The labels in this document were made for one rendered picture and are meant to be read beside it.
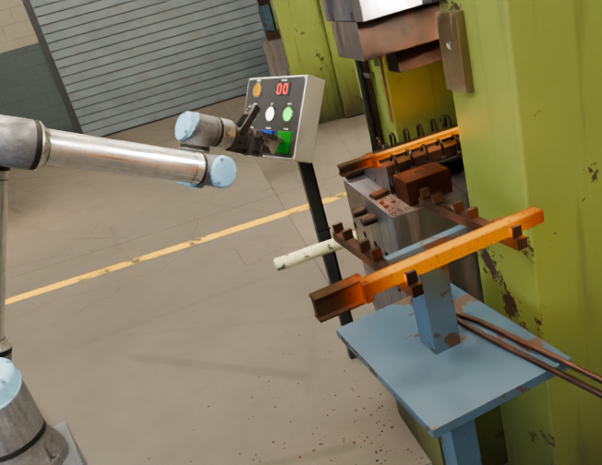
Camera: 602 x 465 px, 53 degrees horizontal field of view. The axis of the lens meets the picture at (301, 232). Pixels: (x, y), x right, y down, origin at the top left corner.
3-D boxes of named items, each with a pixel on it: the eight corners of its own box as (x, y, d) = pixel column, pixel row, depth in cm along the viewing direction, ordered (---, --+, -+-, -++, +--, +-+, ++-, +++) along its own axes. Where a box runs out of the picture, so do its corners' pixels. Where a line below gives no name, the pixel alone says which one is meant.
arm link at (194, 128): (170, 142, 182) (174, 109, 181) (206, 149, 190) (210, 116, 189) (186, 143, 175) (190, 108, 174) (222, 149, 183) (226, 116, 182)
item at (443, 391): (434, 439, 103) (432, 430, 102) (337, 336, 138) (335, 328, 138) (572, 366, 110) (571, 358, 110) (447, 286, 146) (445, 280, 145)
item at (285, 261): (279, 274, 208) (274, 261, 206) (275, 268, 212) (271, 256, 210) (395, 233, 214) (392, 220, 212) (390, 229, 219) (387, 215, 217)
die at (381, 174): (391, 194, 162) (385, 164, 158) (365, 175, 180) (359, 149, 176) (529, 147, 168) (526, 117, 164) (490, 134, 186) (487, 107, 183)
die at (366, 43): (364, 62, 148) (355, 22, 144) (339, 56, 166) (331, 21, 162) (515, 16, 154) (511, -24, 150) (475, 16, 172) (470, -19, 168)
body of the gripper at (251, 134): (251, 155, 200) (220, 149, 192) (255, 129, 199) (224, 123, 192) (264, 157, 194) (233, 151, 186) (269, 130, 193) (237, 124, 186)
